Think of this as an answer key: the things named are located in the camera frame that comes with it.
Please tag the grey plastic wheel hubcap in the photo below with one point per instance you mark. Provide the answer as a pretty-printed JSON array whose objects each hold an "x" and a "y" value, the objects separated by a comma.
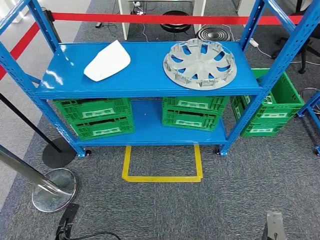
[{"x": 200, "y": 65}]

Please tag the blue metal shelf rack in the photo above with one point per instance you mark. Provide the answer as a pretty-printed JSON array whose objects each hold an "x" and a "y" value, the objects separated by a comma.
[
  {"x": 149, "y": 73},
  {"x": 309, "y": 103}
]

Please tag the white plastic cover part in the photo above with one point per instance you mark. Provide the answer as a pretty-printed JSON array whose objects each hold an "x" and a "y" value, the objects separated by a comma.
[{"x": 107, "y": 63}]

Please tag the black round stool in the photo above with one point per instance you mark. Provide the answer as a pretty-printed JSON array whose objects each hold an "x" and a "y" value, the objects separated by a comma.
[
  {"x": 175, "y": 21},
  {"x": 212, "y": 34}
]

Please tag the red barrier belt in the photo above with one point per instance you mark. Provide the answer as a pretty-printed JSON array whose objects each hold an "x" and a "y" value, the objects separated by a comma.
[
  {"x": 149, "y": 19},
  {"x": 17, "y": 49}
]

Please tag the white desk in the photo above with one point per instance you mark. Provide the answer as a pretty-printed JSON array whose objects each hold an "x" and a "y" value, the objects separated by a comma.
[
  {"x": 124, "y": 20},
  {"x": 244, "y": 6}
]

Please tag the black power adapter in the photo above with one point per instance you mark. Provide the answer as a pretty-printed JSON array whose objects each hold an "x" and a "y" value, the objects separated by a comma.
[{"x": 98, "y": 24}]

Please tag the black stanchion with round base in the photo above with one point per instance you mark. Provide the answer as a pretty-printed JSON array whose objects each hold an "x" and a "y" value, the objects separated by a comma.
[{"x": 59, "y": 155}]

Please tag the white power strip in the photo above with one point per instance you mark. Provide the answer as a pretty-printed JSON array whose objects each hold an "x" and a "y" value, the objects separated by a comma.
[{"x": 253, "y": 42}]

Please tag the chrome stanchion with round base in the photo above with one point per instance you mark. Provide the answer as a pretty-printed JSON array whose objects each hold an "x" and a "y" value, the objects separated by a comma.
[
  {"x": 55, "y": 192},
  {"x": 306, "y": 94}
]

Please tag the black office chair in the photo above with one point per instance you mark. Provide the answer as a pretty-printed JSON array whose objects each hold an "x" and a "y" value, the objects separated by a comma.
[{"x": 303, "y": 56}]

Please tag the dark stanchion post with belt head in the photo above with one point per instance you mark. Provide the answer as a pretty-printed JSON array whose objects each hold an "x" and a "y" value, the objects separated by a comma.
[{"x": 51, "y": 26}]

